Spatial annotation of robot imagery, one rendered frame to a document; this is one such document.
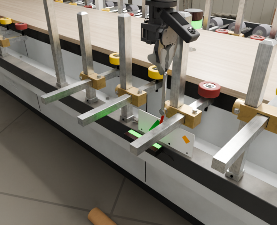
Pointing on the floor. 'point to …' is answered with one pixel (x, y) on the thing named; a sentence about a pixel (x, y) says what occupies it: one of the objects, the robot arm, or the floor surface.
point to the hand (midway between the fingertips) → (165, 71)
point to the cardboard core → (99, 218)
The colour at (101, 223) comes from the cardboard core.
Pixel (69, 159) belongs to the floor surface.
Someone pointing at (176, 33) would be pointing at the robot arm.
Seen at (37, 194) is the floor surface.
